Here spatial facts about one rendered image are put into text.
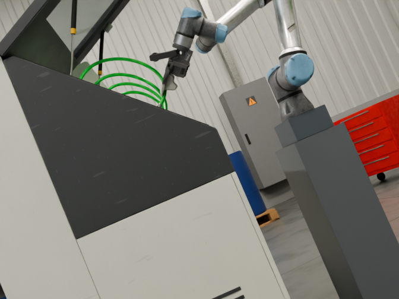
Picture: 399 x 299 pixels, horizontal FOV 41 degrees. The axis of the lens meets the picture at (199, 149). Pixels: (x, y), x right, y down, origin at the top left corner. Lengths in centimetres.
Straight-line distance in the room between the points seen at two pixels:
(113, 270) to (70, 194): 29
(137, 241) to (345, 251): 86
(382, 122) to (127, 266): 455
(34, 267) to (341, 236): 117
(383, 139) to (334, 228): 392
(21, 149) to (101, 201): 32
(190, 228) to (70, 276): 42
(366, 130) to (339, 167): 392
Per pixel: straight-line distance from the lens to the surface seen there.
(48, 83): 190
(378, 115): 603
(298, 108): 227
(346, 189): 225
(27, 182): 188
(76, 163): 184
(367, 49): 1040
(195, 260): 182
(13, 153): 190
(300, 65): 218
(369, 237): 228
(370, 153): 621
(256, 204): 707
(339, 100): 983
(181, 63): 216
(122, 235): 182
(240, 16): 235
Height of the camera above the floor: 79
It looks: 4 degrees up
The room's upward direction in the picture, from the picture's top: 23 degrees counter-clockwise
